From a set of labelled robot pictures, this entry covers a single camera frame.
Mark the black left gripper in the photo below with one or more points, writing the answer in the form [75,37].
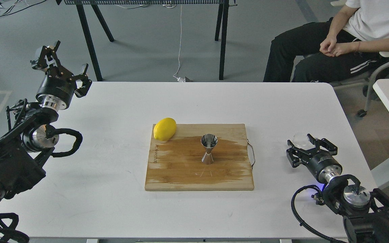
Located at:
[57,83]

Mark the yellow lemon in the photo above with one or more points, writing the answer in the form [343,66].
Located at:
[164,129]

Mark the wooden cutting board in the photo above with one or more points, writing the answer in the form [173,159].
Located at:
[175,164]

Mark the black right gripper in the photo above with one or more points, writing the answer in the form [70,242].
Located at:
[322,166]

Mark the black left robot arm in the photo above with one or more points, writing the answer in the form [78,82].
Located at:
[31,139]

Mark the clear glass measuring cup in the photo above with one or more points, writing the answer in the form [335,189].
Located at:
[300,140]

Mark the seated person white shirt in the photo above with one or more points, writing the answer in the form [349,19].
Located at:
[343,47]

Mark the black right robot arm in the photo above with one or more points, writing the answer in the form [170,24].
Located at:
[365,213]

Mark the steel double jigger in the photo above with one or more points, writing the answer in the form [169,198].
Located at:
[208,141]

